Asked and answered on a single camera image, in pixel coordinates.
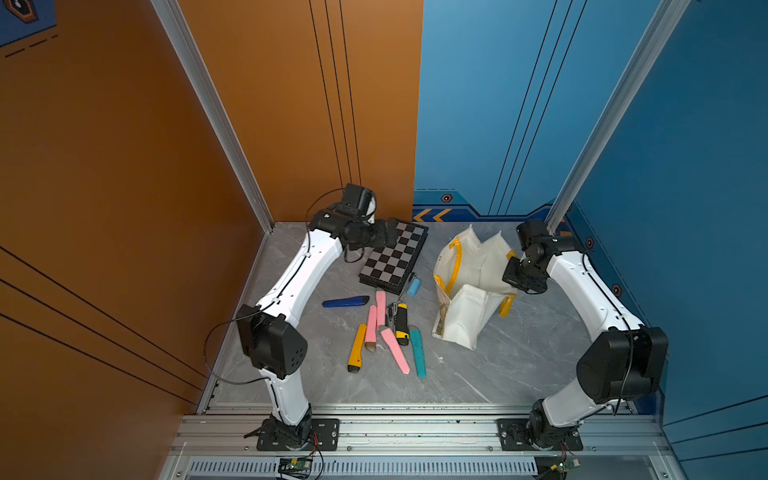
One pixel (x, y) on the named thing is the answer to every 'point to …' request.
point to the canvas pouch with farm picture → (469, 286)
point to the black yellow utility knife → (402, 332)
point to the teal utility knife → (418, 349)
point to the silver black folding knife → (391, 315)
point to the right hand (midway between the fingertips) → (510, 281)
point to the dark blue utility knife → (349, 301)
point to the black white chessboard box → (388, 267)
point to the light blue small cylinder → (414, 286)
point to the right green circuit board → (564, 465)
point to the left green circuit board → (296, 463)
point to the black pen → (412, 275)
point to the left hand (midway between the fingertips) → (385, 232)
